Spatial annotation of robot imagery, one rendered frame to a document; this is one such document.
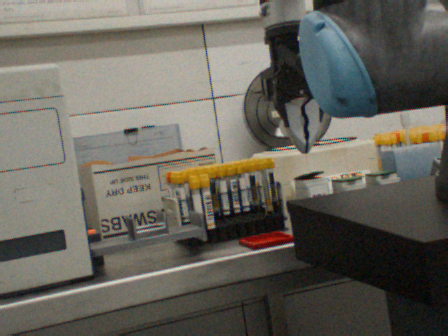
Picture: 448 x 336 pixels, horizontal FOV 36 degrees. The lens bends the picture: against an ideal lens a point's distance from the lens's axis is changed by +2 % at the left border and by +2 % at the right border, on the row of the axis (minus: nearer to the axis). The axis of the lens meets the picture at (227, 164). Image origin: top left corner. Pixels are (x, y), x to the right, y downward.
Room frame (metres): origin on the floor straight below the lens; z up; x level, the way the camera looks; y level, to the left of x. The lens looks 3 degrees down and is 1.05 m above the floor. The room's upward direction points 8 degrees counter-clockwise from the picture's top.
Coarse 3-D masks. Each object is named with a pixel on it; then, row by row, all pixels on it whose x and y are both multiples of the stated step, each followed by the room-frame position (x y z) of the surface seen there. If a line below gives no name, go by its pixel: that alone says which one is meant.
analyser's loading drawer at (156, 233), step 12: (156, 216) 1.03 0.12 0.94; (192, 216) 1.03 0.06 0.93; (132, 228) 0.97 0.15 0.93; (144, 228) 1.02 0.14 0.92; (156, 228) 0.97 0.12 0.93; (168, 228) 1.03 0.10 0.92; (180, 228) 1.01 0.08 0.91; (192, 228) 0.99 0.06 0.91; (204, 228) 0.99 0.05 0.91; (108, 240) 1.00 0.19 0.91; (120, 240) 0.98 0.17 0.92; (132, 240) 0.96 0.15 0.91; (144, 240) 0.96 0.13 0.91; (156, 240) 0.97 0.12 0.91; (168, 240) 0.97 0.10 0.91; (204, 240) 0.99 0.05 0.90; (96, 252) 0.94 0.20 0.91; (108, 252) 0.95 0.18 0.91
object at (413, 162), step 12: (420, 144) 1.25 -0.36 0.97; (432, 144) 1.23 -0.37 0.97; (384, 156) 1.22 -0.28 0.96; (396, 156) 1.20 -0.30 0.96; (408, 156) 1.21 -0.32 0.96; (420, 156) 1.22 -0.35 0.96; (432, 156) 1.23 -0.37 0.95; (384, 168) 1.22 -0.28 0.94; (396, 168) 1.20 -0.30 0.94; (408, 168) 1.21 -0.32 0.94; (420, 168) 1.22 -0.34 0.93
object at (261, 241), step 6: (264, 234) 1.04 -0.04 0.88; (270, 234) 1.04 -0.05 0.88; (276, 234) 1.05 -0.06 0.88; (282, 234) 1.03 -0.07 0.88; (288, 234) 1.01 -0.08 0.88; (240, 240) 1.02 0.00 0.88; (246, 240) 1.03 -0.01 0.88; (252, 240) 1.03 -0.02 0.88; (258, 240) 1.03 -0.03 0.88; (264, 240) 1.02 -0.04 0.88; (270, 240) 0.98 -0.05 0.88; (276, 240) 0.98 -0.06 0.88; (282, 240) 0.98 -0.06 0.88; (288, 240) 0.98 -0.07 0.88; (246, 246) 1.00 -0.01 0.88; (252, 246) 0.97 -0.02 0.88; (258, 246) 0.97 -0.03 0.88; (264, 246) 0.97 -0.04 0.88; (270, 246) 0.97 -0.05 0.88
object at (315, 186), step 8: (296, 184) 1.13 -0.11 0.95; (304, 184) 1.10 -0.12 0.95; (312, 184) 1.10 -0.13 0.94; (320, 184) 1.10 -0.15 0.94; (328, 184) 1.11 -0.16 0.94; (296, 192) 1.13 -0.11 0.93; (304, 192) 1.10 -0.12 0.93; (312, 192) 1.10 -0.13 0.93; (320, 192) 1.10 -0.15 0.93; (328, 192) 1.11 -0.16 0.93
